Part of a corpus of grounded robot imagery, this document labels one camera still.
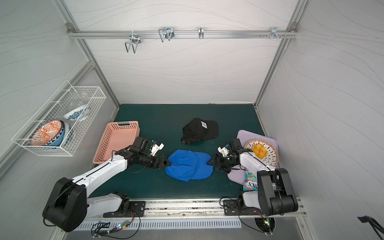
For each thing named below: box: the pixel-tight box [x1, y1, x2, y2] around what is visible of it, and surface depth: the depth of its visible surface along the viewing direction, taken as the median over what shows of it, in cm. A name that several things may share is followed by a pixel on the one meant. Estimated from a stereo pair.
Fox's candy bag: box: [243, 169, 258, 192], surface depth 80 cm
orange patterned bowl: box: [31, 120, 62, 146], surface depth 61 cm
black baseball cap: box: [181, 118, 219, 145], surface depth 101 cm
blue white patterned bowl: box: [63, 104, 90, 122], surface depth 66 cm
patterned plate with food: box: [244, 138, 279, 168], surface depth 95 cm
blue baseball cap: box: [165, 149, 214, 182], surface depth 86 cm
